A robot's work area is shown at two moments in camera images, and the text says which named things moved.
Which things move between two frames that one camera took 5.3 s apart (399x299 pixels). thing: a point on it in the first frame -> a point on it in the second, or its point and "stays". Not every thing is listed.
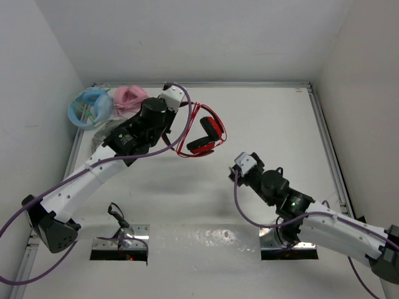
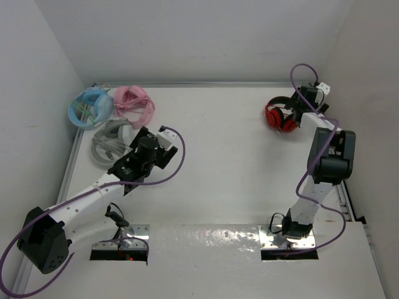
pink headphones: [128, 101] stays
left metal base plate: [139, 231] stays
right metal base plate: [269, 238] stays
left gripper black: [170, 114] -> [163, 155]
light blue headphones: [101, 100] stays
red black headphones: [215, 129] -> [274, 116]
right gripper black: [260, 167] -> [293, 101]
